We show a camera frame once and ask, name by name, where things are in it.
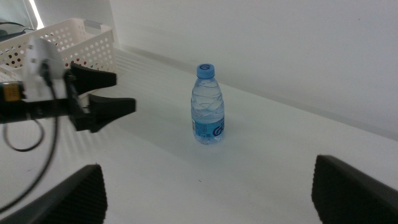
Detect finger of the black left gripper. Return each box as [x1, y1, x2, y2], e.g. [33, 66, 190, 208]
[76, 93, 137, 133]
[70, 63, 118, 96]

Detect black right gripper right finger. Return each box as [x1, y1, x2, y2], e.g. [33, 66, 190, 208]
[311, 154, 398, 224]

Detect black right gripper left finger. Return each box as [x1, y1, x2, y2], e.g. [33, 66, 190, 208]
[0, 164, 108, 224]

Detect clear water bottle blue cap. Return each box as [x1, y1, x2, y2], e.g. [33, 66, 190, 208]
[190, 63, 226, 145]

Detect white perforated plastic basket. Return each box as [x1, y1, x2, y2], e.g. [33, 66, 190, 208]
[0, 17, 116, 75]

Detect dark background device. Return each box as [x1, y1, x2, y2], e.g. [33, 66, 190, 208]
[0, 21, 35, 42]

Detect black camera cable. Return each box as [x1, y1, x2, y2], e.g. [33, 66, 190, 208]
[0, 62, 60, 214]

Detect thin black arm cable loop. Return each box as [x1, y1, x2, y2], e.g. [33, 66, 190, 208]
[2, 119, 45, 153]

